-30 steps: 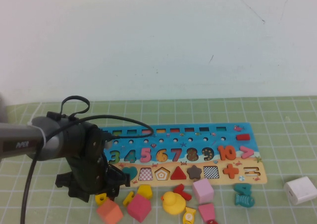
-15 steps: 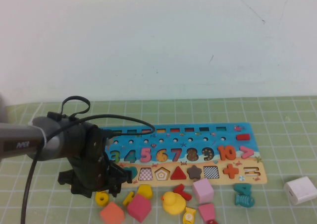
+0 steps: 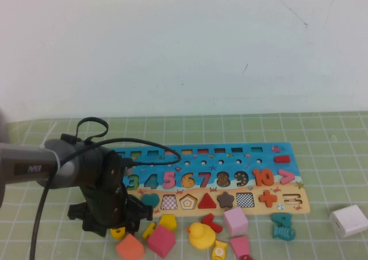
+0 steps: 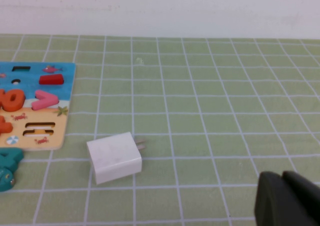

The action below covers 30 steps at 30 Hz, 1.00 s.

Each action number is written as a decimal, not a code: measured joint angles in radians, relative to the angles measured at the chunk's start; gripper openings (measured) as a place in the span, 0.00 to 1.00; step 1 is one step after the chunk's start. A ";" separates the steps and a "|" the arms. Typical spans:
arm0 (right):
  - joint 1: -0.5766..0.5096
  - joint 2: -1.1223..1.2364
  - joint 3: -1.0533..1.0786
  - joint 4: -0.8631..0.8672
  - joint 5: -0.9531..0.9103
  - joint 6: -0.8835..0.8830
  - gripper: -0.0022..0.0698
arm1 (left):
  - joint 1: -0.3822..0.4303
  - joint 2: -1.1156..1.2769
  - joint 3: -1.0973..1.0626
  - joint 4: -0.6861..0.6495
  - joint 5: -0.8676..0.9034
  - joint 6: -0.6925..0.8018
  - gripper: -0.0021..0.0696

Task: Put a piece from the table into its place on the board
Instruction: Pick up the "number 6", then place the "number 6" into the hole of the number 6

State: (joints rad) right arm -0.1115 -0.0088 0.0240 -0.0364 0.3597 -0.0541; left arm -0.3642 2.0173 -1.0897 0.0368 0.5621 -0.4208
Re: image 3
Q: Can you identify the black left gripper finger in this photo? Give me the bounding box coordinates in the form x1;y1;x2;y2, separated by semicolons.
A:
124;217;142;234
82;221;112;238

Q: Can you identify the white power adapter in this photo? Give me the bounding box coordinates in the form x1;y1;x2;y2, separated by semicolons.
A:
329;204;368;238

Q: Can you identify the pink greater-than sign piece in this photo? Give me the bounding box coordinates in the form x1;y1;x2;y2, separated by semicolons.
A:
279;170;296;185

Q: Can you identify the pink number five piece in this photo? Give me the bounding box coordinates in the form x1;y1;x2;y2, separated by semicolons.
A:
163;171;181;189

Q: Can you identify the yellow number six piece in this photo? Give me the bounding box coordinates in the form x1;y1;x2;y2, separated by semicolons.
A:
110;227;127;240

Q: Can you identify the teal number four piece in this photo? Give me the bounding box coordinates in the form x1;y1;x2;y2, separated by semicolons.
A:
271;212;293;228

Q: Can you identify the pink trapezoid piece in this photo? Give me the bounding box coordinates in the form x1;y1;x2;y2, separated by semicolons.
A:
229;235;250;257

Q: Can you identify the blue wooden puzzle board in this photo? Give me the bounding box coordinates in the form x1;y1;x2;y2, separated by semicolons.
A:
109;142;311;219

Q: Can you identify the pink cube block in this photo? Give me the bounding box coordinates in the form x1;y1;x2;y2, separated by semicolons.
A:
223;207;250;237

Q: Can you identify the black looped strap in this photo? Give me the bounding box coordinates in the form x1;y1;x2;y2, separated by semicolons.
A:
76;117;109;143

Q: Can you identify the teal fish piece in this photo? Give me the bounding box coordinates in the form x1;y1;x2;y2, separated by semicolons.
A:
272;224;296;240

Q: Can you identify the red number seven piece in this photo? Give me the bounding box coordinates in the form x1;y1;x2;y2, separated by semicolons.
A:
200;213;224;234

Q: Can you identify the red triangle piece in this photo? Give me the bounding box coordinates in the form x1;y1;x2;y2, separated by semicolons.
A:
197;193;217;209

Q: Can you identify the yellow rubber duck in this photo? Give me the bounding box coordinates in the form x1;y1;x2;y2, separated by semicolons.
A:
186;221;216;250

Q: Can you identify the brown star piece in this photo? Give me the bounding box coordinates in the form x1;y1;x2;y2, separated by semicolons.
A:
216;191;234;208

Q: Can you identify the orange number ten piece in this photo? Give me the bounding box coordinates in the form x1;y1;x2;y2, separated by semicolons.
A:
252;168;274;186

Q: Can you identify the yellow fish piece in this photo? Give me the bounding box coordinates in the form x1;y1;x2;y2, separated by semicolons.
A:
212;240;228;260

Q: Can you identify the orange square block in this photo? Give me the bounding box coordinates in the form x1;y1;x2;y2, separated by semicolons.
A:
116;234;146;260

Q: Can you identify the black camera cable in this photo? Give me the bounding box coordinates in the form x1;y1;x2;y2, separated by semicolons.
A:
28;138;182;260

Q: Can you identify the yellow trapezoid piece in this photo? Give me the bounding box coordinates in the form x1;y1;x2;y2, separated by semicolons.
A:
159;213;178;231

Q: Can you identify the white zip tie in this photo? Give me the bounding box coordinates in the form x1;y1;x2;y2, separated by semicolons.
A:
39;144;62;171

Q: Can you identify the orange plus sign piece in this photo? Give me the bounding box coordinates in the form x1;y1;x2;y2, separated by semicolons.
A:
258;190;278;208

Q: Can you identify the teal heart piece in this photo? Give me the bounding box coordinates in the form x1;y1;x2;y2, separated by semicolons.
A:
140;193;160;208

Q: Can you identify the magenta square block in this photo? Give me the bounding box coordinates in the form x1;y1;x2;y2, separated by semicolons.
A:
147;224;177;258

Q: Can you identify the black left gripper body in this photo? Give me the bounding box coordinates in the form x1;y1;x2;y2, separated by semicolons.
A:
67;152;153;229

